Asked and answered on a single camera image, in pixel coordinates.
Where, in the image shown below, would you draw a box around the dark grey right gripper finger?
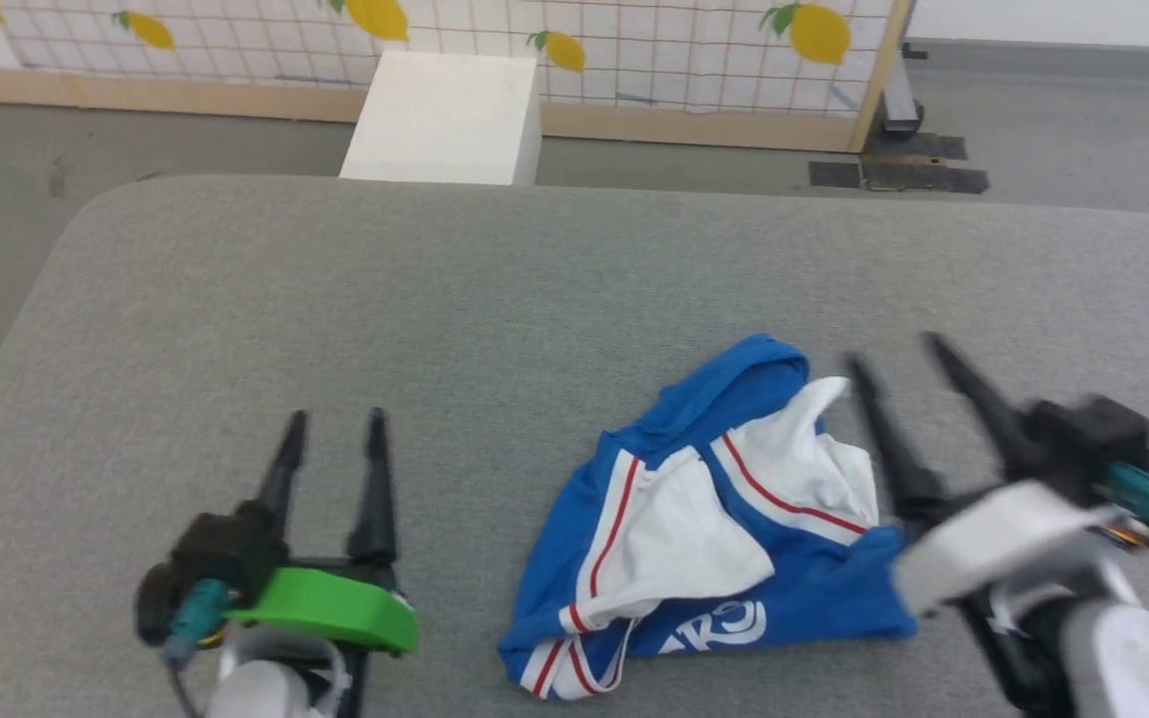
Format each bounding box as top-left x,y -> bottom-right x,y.
847,355 -> 947,532
922,332 -> 1046,482

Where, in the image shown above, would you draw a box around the left teal plug black cable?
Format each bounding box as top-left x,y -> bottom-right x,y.
162,580 -> 232,718

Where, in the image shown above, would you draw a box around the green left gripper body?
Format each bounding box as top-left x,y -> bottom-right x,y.
230,538 -> 422,656

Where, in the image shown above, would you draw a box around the grey fabric sofa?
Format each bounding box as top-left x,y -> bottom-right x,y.
0,175 -> 1149,718

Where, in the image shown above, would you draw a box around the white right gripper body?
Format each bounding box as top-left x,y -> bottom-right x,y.
892,481 -> 1116,616

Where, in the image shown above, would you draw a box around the grey metal stand foot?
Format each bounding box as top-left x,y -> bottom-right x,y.
879,40 -> 931,137

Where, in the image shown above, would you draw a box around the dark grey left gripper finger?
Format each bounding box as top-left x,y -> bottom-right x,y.
254,410 -> 309,540
346,407 -> 400,561

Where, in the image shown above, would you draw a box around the lemon print partition panel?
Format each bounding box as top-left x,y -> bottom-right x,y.
0,0 -> 916,154

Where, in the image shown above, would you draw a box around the white box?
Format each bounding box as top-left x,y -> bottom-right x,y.
338,50 -> 544,187

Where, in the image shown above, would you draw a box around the blue white sports garment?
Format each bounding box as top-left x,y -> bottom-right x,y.
497,333 -> 920,701

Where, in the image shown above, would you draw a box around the black floor mat patches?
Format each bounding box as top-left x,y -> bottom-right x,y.
809,132 -> 991,195

